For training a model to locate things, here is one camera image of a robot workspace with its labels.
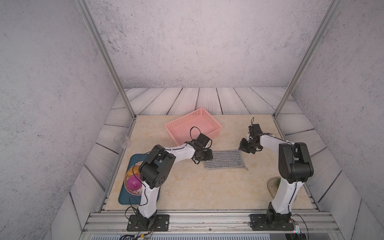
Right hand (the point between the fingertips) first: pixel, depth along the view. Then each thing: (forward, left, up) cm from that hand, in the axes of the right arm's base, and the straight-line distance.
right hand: (241, 147), depth 99 cm
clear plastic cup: (+4, +79, +3) cm, 80 cm away
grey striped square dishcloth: (-8, +11, -2) cm, 14 cm away
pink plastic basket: (+16, +42, 0) cm, 45 cm away
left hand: (-8, +19, 0) cm, 21 cm away
